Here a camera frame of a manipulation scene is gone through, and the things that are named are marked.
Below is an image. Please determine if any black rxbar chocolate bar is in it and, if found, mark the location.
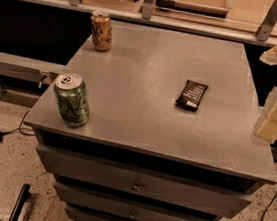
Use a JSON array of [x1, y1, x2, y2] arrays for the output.
[[176, 79, 208, 111]]

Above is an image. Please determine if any grey drawer cabinet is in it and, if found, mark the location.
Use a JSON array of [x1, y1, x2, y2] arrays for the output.
[[26, 21, 277, 221]]

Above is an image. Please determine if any black bar on floor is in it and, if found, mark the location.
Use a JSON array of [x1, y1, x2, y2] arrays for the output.
[[8, 183, 31, 221]]

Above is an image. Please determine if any green soda can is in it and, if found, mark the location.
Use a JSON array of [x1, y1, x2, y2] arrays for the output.
[[54, 73, 90, 128]]

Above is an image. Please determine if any grey metal shelf rail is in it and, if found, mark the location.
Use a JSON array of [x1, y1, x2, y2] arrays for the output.
[[22, 0, 277, 47]]

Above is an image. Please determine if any orange soda can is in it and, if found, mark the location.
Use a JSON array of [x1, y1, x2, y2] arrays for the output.
[[90, 10, 112, 52]]

